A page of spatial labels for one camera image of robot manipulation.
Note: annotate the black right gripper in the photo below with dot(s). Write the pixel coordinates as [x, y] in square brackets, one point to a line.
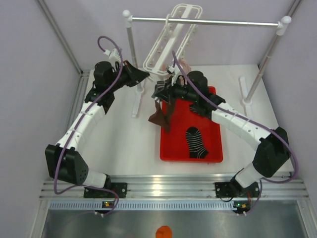
[168, 93]

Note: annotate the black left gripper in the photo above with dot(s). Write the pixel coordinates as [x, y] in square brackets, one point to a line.
[134, 75]

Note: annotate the pale pink sock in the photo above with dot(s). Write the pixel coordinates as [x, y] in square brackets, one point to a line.
[185, 66]

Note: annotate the white clip sock hanger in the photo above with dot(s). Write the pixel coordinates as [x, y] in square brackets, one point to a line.
[173, 37]

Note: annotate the brown sock striped cuff long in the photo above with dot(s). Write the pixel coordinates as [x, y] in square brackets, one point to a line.
[171, 111]

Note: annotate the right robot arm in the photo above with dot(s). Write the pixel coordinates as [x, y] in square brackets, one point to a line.
[271, 147]

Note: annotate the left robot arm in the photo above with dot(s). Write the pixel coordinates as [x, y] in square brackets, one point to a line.
[64, 159]

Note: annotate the white rack base foot left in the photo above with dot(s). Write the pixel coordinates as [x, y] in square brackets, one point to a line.
[138, 96]

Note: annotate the black striped sock upper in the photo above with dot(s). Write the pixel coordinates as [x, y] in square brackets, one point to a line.
[193, 109]

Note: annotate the black striped sock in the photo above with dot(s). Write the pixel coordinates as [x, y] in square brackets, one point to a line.
[195, 143]
[193, 109]

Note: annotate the red plastic tray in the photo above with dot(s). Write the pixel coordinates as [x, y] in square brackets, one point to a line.
[173, 145]

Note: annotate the black striped sock lower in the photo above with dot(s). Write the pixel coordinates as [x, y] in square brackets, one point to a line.
[195, 143]

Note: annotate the orange round object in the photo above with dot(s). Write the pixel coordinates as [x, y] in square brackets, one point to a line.
[164, 232]

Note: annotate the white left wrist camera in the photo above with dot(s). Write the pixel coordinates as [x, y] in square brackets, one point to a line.
[113, 55]

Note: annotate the aluminium mounting rail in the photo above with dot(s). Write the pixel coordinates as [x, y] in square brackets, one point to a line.
[200, 187]

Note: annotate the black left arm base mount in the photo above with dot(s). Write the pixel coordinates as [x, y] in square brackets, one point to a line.
[118, 189]

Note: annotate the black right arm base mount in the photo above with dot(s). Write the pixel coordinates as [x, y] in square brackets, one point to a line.
[227, 191]

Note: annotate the white drying rack frame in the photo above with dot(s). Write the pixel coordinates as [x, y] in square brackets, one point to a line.
[280, 26]

